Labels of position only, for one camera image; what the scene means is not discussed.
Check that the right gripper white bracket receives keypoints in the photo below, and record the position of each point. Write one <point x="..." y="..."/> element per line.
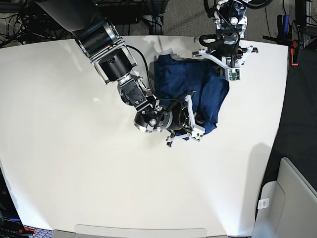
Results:
<point x="183" y="118"/>

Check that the blue handled tool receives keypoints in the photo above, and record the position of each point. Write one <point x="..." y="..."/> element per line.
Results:
<point x="285" y="24"/>

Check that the blue long-sleeve shirt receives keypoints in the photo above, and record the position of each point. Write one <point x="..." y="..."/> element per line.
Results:
<point x="175" y="77"/>

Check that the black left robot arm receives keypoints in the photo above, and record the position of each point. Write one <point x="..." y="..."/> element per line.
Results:
<point x="229" y="17"/>

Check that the black cloth side cover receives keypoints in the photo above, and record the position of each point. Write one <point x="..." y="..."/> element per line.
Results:
<point x="296" y="137"/>

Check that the black box with label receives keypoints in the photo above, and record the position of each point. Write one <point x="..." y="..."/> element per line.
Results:
<point x="9" y="228"/>

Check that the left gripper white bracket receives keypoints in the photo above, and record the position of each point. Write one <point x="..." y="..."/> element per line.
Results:
<point x="224" y="57"/>

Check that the beige plastic bin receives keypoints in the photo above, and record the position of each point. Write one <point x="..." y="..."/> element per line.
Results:
<point x="287" y="207"/>

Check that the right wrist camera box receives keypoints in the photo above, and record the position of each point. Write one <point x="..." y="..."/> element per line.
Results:
<point x="197" y="133"/>

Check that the red clamp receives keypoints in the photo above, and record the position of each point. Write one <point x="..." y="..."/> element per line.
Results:
<point x="294" y="53"/>

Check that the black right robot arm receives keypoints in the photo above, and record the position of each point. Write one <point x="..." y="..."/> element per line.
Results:
<point x="106" y="50"/>

